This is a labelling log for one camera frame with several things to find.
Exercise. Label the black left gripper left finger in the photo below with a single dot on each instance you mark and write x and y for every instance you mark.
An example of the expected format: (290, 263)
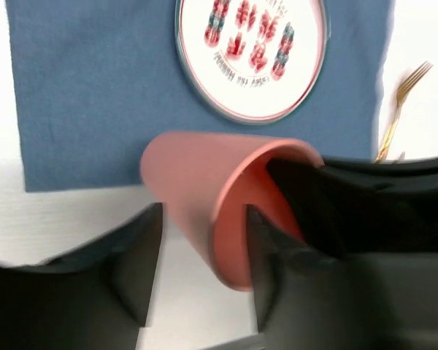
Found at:
(96, 296)

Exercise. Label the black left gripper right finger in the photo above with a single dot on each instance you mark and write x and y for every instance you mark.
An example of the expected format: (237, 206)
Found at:
(307, 300)

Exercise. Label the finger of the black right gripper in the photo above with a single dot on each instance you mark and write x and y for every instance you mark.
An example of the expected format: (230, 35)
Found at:
(350, 207)

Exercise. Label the pink plastic cup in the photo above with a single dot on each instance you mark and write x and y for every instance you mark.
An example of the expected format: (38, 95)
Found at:
(206, 179)

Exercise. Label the white plate with red characters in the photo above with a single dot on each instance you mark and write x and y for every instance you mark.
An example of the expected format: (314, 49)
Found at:
(254, 62)

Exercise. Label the blue cloth napkin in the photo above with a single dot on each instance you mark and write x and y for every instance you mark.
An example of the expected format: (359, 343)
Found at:
(95, 81)

